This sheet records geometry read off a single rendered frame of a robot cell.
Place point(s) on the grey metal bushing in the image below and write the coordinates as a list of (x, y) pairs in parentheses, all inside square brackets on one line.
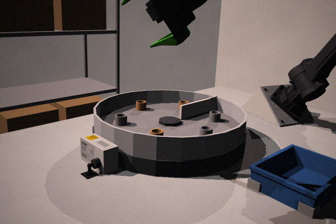
[(214, 116), (205, 130), (121, 119)]

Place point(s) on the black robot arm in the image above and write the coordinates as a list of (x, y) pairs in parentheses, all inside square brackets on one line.
[(308, 79)]

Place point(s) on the blue crate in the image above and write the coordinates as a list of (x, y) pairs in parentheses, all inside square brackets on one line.
[(297, 177)]

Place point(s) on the bronze bushing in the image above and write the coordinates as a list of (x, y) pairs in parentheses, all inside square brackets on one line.
[(182, 102), (158, 132), (141, 105)]

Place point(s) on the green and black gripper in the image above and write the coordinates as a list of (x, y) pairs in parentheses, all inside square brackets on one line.
[(179, 31)]

